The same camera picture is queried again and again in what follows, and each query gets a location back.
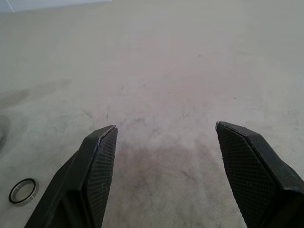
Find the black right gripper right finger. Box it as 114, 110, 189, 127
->
215, 121, 304, 228

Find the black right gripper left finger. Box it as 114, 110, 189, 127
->
23, 125, 118, 228

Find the silver black ring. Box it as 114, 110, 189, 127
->
9, 178, 37, 205

